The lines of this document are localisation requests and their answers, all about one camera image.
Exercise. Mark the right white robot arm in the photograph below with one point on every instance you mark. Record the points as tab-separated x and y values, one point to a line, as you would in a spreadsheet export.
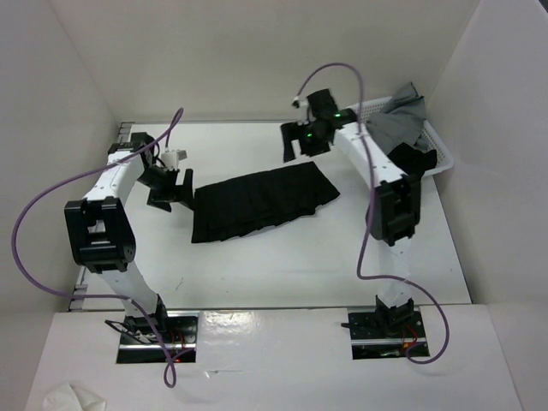
394	210

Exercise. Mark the white plastic basket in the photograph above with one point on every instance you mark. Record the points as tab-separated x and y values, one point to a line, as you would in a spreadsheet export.
445	159

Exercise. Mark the crumpled white tissue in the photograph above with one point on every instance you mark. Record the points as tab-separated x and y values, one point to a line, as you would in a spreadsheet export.
70	397

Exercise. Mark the grey skirt in basket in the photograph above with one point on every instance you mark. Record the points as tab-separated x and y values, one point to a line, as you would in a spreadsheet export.
400	121

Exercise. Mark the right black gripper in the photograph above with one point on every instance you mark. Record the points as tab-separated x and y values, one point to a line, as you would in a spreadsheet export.
292	131

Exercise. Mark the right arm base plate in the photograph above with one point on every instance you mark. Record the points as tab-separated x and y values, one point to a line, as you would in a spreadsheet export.
368	340

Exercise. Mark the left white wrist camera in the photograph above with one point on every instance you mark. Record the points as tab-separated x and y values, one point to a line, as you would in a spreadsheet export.
172	158

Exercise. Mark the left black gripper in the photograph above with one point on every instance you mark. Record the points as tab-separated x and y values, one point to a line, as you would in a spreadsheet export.
182	193

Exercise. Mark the black pleated skirt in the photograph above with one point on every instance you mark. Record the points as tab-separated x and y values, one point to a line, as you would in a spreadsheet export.
242	205

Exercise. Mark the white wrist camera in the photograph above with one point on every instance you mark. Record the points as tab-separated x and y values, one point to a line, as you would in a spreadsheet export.
172	158
303	110

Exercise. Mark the black skirt in basket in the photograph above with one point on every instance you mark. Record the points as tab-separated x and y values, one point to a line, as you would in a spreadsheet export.
413	161

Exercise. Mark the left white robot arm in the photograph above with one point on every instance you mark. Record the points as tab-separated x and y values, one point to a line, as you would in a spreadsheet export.
100	234

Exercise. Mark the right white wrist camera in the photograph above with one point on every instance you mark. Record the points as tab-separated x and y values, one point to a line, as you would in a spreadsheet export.
303	110

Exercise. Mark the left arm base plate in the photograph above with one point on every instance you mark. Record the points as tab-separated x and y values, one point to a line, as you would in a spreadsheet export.
139	345

